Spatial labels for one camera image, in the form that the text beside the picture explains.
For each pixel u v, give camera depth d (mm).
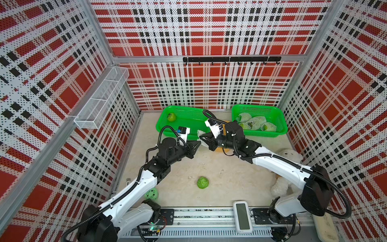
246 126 1020
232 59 889
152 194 767
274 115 1110
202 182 801
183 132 651
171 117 1112
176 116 1162
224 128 594
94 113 927
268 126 1014
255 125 1014
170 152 588
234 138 566
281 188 766
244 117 1082
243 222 691
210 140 639
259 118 1071
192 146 648
